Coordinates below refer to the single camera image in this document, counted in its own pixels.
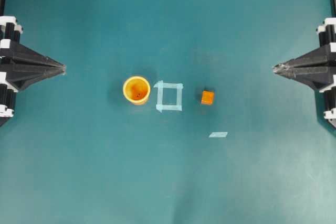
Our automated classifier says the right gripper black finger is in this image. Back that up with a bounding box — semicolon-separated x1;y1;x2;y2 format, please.
273;66;335;90
273;42;335;70

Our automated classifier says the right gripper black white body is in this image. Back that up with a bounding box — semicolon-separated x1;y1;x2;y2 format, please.
316;17;336;130

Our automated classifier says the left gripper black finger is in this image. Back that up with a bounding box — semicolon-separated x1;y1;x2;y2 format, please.
1;40;65;69
1;64;65;92

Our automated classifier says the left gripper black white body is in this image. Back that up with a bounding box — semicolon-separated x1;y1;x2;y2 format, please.
0;16;24;127

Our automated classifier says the orange cube block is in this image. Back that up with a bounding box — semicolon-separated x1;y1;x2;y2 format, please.
201;90;215;105

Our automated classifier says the orange plastic cup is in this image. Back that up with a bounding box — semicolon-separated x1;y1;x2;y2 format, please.
123;76;151;105

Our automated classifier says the small light blue tape strip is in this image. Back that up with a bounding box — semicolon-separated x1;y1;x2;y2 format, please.
209;132;228;138

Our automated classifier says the light blue tape square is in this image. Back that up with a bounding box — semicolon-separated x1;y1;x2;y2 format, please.
153;81;183;113

